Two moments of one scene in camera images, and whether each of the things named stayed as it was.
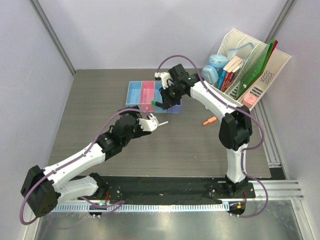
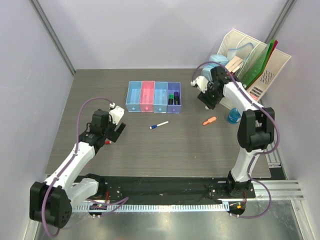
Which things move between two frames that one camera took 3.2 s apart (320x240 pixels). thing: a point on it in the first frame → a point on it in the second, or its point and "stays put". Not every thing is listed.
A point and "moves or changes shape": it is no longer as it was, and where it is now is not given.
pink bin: x=147 y=93 stays put
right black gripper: x=168 y=102 → x=204 y=98
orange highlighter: x=209 y=120 stays put
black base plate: x=170 y=188 stays put
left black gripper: x=137 y=115 → x=113 y=134
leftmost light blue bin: x=133 y=95 stays put
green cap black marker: x=154 y=102 moves or changes shape
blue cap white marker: x=166 y=122 stays put
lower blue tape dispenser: x=209 y=74 stays put
